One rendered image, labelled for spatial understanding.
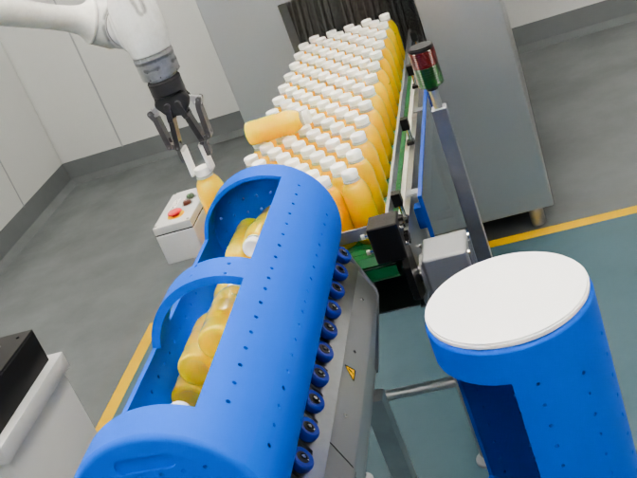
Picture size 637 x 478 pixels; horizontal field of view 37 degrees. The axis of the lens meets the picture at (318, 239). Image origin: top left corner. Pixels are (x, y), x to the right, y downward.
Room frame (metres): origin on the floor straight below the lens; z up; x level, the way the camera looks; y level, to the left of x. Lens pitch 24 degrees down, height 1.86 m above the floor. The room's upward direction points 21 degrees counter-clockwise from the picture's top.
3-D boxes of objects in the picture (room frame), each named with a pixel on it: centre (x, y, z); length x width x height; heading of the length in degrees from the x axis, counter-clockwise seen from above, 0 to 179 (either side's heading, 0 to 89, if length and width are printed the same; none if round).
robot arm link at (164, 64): (2.06, 0.19, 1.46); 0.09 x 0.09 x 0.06
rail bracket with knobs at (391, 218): (1.89, -0.14, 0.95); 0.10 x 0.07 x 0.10; 74
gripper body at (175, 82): (2.06, 0.19, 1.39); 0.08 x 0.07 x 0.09; 74
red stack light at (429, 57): (2.17, -0.39, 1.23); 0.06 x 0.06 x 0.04
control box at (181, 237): (2.18, 0.28, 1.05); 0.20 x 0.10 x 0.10; 164
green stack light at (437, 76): (2.17, -0.39, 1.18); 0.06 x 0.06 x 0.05
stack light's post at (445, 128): (2.17, -0.39, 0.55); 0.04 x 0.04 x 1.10; 74
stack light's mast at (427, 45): (2.17, -0.39, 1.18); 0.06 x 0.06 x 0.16
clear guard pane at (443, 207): (2.43, -0.37, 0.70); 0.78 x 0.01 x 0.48; 164
